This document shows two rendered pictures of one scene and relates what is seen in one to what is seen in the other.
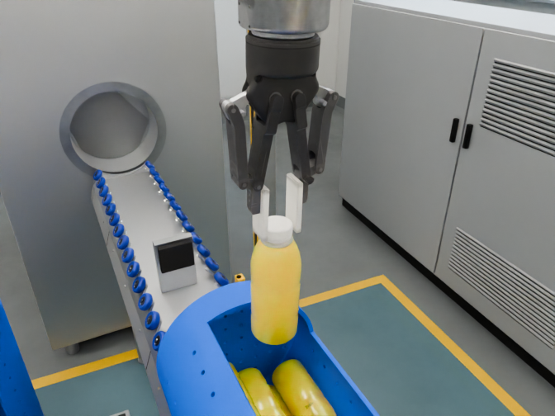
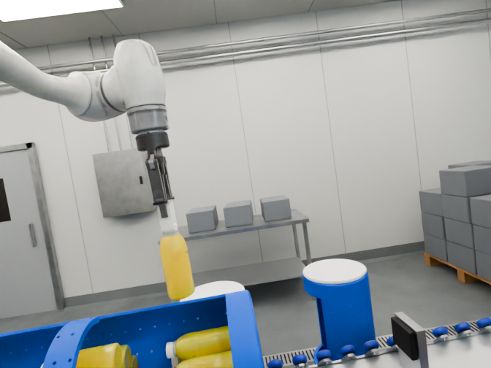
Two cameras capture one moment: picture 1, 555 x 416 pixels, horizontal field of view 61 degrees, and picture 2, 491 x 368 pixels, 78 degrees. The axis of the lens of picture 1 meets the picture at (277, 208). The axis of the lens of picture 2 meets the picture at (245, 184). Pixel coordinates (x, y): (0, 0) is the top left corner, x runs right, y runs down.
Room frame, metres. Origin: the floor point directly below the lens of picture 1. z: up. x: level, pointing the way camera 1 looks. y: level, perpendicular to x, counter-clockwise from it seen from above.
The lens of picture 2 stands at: (0.95, -0.61, 1.57)
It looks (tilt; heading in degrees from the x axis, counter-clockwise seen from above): 4 degrees down; 112
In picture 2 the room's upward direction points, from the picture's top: 8 degrees counter-clockwise
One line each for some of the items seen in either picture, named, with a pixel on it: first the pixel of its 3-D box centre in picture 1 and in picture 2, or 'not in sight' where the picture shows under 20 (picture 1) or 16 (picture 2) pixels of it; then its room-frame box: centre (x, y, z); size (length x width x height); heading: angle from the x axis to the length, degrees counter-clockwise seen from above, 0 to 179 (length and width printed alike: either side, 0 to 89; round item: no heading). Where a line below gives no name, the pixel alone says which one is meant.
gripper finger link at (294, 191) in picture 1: (293, 203); (165, 217); (0.50, -0.02, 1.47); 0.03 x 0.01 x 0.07; 26
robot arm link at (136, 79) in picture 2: not in sight; (136, 77); (0.48, -0.01, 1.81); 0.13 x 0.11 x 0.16; 172
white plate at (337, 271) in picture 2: not in sight; (333, 270); (0.77, 0.77, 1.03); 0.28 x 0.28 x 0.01
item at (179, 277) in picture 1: (176, 264); (408, 348); (1.01, 0.27, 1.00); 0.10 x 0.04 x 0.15; 116
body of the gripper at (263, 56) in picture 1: (282, 78); (155, 152); (0.49, 0.00, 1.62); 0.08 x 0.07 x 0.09; 116
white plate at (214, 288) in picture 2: not in sight; (212, 295); (0.29, 0.49, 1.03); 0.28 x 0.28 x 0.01
